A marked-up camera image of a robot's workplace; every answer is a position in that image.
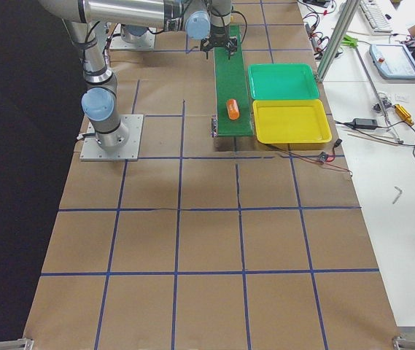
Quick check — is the white keyboard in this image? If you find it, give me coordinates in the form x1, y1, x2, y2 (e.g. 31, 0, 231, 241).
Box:
359, 0, 393, 35

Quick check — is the green plastic tray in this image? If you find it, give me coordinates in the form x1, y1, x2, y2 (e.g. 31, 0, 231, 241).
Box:
248, 63, 319, 101

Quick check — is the black power adapter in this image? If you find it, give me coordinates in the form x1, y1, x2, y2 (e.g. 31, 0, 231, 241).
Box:
352, 118, 379, 130

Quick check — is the aluminium frame post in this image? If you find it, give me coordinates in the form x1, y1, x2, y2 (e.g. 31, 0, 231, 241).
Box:
315, 0, 359, 82

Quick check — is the green conveyor belt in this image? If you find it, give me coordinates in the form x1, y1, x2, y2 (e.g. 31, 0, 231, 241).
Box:
212, 25, 254, 137

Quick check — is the green plastic clip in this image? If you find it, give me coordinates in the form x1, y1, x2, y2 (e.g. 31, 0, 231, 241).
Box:
341, 34, 359, 47

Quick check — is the long metal rod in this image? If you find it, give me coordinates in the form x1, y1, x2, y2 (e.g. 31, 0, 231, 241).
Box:
354, 46, 404, 145

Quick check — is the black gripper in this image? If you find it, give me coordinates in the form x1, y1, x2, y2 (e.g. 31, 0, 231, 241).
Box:
200, 33, 238, 59

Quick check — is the orange cylinder marked 4680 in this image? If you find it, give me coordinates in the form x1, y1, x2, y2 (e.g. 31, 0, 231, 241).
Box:
225, 98, 240, 120

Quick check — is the small motor controller board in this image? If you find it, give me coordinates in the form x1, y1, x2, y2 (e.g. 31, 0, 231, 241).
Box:
317, 152, 329, 164

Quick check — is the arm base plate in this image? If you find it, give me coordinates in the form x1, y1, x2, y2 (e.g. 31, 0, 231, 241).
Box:
79, 114, 144, 161
109, 24, 155, 51

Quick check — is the gold resistor block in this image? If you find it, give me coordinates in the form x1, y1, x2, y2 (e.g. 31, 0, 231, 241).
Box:
394, 104, 414, 126

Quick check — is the yellow plastic tray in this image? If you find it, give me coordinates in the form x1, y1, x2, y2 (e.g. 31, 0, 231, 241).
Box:
252, 99, 332, 146

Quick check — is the silver allen key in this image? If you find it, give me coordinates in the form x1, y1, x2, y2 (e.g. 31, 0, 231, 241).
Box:
392, 186, 403, 204

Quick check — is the robot teach pendant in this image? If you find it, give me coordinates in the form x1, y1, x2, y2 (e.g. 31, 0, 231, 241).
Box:
369, 44, 415, 80

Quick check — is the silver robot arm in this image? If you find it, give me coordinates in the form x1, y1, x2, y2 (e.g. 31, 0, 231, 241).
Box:
40, 1, 239, 57
63, 20, 125, 149

